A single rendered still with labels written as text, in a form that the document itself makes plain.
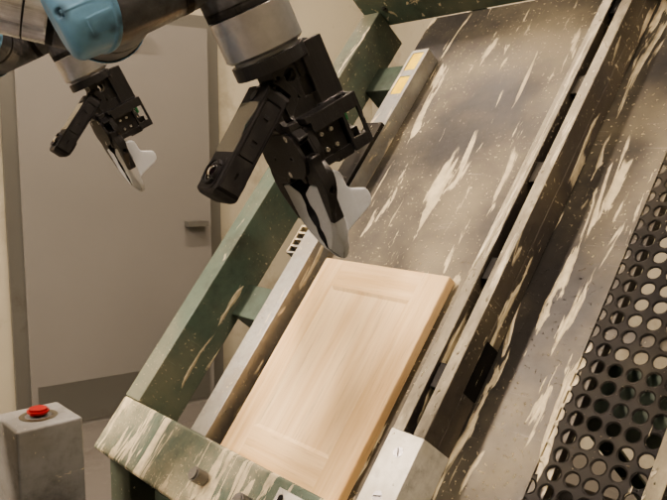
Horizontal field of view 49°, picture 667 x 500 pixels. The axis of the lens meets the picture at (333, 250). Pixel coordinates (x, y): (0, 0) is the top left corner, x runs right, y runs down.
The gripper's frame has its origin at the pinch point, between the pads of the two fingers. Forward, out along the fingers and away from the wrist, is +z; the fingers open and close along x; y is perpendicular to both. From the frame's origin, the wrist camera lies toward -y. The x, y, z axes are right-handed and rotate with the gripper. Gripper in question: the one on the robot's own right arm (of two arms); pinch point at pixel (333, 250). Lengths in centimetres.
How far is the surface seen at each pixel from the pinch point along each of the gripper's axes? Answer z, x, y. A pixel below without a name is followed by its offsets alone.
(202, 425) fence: 41, 61, -8
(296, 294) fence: 30, 61, 20
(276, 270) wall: 135, 330, 129
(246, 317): 37, 80, 15
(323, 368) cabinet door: 37, 44, 11
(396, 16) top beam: -3, 88, 89
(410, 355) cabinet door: 35.1, 27.7, 19.1
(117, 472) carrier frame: 50, 83, -23
